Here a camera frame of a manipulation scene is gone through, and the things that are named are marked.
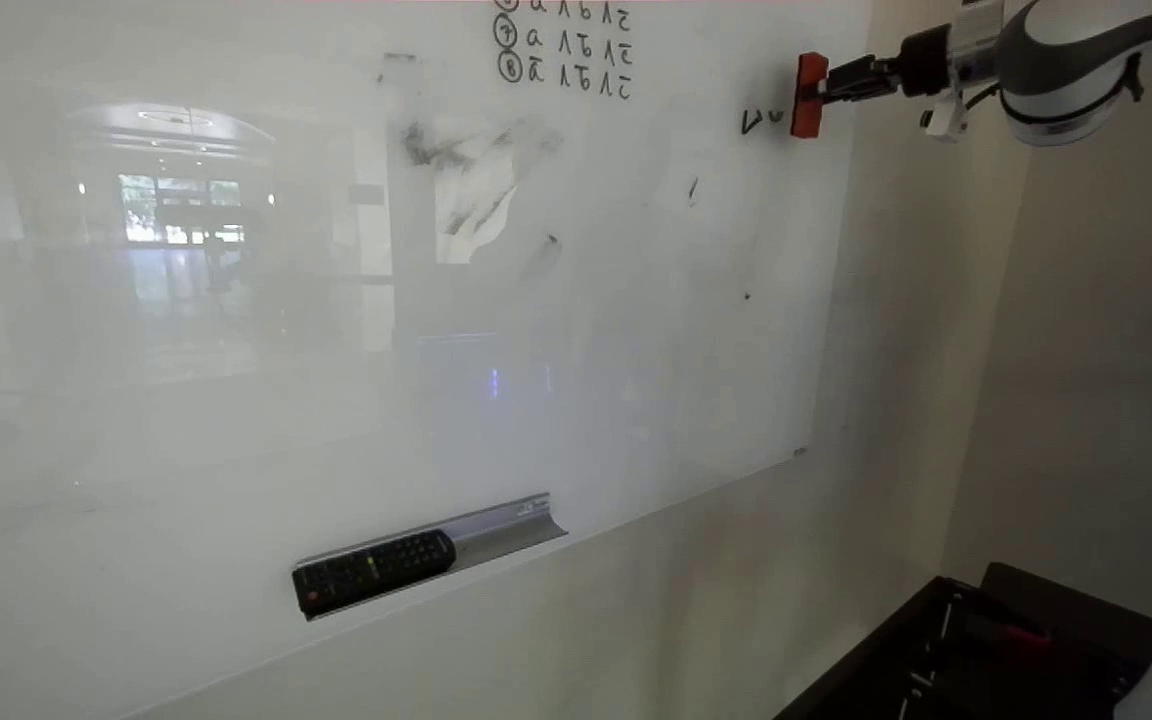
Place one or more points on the black robot table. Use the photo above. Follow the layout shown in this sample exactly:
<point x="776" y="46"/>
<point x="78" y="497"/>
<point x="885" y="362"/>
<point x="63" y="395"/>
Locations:
<point x="1071" y="652"/>

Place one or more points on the white wall whiteboard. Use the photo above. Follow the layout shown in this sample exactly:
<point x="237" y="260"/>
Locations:
<point x="338" y="333"/>

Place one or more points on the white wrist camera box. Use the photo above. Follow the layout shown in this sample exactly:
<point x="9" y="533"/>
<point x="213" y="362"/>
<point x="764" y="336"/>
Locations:
<point x="946" y="116"/>

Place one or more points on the orange whiteboard eraser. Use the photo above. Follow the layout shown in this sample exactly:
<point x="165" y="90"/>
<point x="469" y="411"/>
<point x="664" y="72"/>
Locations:
<point x="810" y="97"/>

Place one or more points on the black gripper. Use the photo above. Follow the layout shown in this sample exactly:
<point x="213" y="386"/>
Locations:
<point x="924" y="60"/>

